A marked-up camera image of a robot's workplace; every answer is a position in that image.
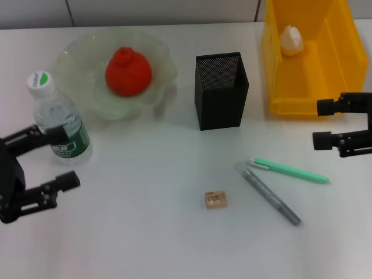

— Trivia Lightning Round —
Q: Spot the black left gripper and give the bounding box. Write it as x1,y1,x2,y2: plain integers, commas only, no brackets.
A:
0,123,82,224

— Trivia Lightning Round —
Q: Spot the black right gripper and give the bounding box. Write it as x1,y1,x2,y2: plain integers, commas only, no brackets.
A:
312,92,372,159

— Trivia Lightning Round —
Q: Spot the green pen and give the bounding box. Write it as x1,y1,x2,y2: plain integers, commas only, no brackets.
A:
246,156,330,185

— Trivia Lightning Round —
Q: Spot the orange fruit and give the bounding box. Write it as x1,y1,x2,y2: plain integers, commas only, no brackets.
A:
105,46,153,98

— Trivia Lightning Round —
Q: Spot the clear green-label water bottle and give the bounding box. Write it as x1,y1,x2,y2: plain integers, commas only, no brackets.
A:
26,70,94,167

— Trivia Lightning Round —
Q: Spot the grey marker pen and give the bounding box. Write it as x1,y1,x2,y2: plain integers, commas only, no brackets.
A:
234,164,302,226

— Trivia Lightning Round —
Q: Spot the green glass fruit plate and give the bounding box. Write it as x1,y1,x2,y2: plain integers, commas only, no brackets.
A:
55,30,179,121

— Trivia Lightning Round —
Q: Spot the yellow plastic bin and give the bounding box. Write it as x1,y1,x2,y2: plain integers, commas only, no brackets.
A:
261,0,369,119

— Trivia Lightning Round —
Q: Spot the white paper ball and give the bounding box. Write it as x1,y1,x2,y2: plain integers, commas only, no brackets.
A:
279,24,306,56

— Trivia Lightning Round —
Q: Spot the black mesh pen holder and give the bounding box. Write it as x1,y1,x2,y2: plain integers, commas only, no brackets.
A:
194,52,250,131

